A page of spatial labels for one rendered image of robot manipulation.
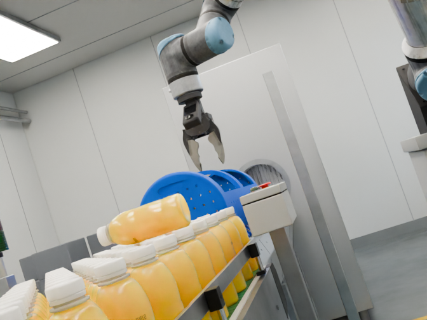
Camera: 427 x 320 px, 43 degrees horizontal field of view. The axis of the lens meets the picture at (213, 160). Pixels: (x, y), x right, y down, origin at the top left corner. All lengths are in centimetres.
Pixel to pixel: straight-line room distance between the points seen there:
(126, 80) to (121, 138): 77
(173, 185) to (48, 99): 612
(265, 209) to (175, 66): 49
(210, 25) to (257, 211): 51
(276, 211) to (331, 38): 567
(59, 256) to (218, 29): 412
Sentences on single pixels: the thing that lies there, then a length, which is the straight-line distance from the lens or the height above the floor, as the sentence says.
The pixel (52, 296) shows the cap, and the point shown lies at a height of 107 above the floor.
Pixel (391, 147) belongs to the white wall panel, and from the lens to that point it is 675.
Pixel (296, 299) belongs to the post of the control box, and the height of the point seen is 82.
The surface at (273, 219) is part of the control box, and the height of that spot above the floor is 103.
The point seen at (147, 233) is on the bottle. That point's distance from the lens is 105.
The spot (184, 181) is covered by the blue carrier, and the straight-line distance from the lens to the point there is 165.
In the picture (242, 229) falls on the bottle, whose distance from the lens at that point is 146.
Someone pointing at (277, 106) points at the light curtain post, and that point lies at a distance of 306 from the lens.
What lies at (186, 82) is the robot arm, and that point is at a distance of 150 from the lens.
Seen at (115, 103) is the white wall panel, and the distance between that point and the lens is 728.
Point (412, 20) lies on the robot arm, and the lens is 140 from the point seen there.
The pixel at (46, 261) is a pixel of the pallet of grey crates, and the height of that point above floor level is 108.
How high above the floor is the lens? 111
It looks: 4 degrees up
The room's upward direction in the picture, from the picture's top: 19 degrees counter-clockwise
